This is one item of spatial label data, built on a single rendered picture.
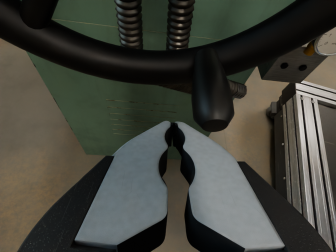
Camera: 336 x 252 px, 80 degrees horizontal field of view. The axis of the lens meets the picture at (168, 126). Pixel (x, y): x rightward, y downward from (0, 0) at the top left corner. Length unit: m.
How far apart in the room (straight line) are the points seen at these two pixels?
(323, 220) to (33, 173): 0.97
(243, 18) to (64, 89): 0.39
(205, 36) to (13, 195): 0.81
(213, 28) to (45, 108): 0.84
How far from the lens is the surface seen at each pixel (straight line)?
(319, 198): 0.80
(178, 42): 0.22
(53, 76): 0.50
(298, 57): 0.41
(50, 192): 0.88
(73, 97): 0.54
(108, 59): 0.16
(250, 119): 1.10
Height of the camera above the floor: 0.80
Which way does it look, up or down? 59 degrees down
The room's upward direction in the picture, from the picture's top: 15 degrees clockwise
